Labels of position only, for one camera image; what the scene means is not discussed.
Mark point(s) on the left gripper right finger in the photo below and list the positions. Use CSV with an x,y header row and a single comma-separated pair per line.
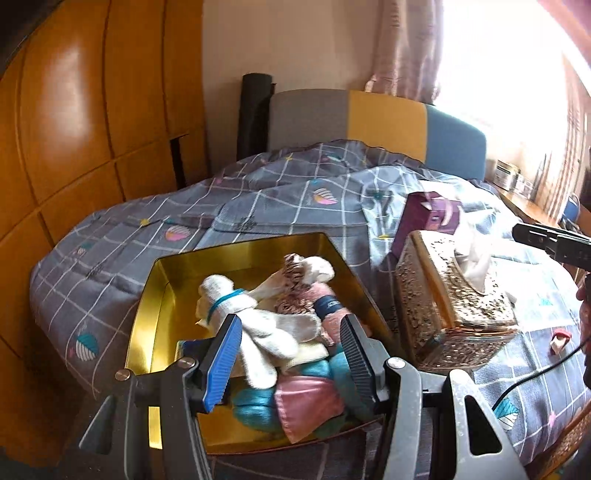
x,y
468,441

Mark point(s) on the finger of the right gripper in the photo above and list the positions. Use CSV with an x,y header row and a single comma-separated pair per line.
x,y
561,245

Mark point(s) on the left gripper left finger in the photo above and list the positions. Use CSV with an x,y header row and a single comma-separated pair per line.
x,y
112,438

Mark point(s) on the red and beige sock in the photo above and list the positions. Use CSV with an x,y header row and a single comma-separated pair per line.
x,y
559,340

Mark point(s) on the blue plush toy pink skirt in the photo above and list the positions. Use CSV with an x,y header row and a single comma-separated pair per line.
x,y
318,400

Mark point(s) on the person right hand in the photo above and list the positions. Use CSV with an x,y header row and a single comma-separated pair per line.
x,y
583,295

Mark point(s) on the wooden desk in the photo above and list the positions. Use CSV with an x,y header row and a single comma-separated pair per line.
x,y
526,210

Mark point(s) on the gold ornate tissue box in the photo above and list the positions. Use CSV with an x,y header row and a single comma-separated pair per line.
x,y
444,323

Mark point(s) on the small radio on desk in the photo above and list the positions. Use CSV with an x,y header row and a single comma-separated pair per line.
x,y
506,175

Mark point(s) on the white tissue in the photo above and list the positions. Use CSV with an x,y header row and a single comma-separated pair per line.
x,y
473,259

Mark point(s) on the gold tin box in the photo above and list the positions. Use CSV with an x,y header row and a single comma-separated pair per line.
x,y
167,312

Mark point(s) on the grey patterned bed quilt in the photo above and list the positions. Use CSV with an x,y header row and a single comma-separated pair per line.
x,y
84,294

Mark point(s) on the purple cardboard box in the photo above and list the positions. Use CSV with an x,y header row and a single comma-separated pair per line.
x,y
428,211

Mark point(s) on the white sock blue band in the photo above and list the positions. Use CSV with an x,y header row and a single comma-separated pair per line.
x,y
269,339

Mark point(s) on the pink sock navy band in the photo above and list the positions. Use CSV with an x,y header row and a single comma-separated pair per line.
x,y
319,299

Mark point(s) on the white sock with scrunchie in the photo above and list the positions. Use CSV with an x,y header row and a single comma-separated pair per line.
x,y
289,287

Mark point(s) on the pink curtain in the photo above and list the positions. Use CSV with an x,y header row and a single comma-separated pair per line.
x,y
408,50

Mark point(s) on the grey yellow blue headboard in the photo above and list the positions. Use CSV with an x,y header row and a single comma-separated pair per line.
x,y
440,141

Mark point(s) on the black rolled mat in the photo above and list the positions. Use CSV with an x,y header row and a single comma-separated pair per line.
x,y
254,114

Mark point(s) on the wooden wardrobe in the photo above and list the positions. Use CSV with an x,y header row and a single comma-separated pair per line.
x,y
103,102

